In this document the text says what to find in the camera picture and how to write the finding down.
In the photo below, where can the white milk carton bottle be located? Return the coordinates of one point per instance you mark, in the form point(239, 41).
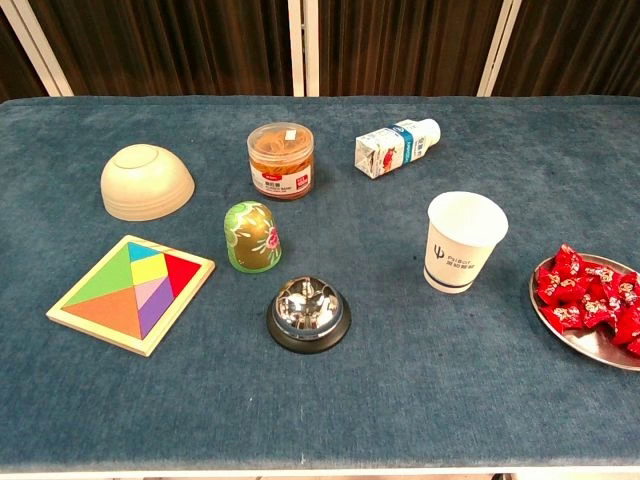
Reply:
point(385, 150)

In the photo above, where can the red candy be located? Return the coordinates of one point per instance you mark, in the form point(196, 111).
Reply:
point(629, 287)
point(635, 348)
point(627, 327)
point(600, 275)
point(562, 316)
point(547, 287)
point(567, 260)
point(595, 307)

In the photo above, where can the green gold painted doll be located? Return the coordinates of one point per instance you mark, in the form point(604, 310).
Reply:
point(250, 240)

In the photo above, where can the colourful wooden tangram puzzle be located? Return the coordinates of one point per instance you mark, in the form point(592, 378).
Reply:
point(115, 310)

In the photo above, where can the cream upturned bowl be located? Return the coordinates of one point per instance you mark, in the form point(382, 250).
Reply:
point(145, 185)

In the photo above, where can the white paper cup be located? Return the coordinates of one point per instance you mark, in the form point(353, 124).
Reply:
point(455, 260)

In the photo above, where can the chrome black call bell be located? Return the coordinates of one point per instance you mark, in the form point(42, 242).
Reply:
point(307, 310)

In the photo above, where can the dark brown pleated curtain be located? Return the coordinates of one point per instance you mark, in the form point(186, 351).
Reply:
point(15, 65)
point(575, 45)
point(165, 45)
point(400, 45)

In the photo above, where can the white partition frame post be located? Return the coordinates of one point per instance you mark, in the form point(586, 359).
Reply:
point(296, 50)
point(499, 50)
point(45, 55)

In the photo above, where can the silver metal plate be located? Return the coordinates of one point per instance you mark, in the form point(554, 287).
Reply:
point(585, 345)

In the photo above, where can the blue table cloth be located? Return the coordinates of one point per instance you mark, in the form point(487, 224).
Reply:
point(400, 400)

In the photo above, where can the clear rubber band jar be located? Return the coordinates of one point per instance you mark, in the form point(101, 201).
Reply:
point(280, 170)

